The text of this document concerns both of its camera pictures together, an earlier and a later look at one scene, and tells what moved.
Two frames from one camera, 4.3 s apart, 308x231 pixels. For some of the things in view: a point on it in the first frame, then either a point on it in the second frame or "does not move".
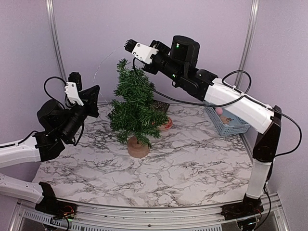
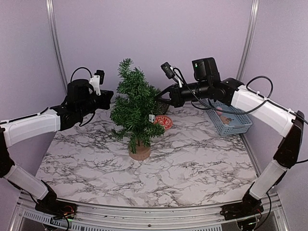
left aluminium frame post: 54,34 does not move
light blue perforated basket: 237,124 does not move
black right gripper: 161,45 → 177,99
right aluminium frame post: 249,42 does not move
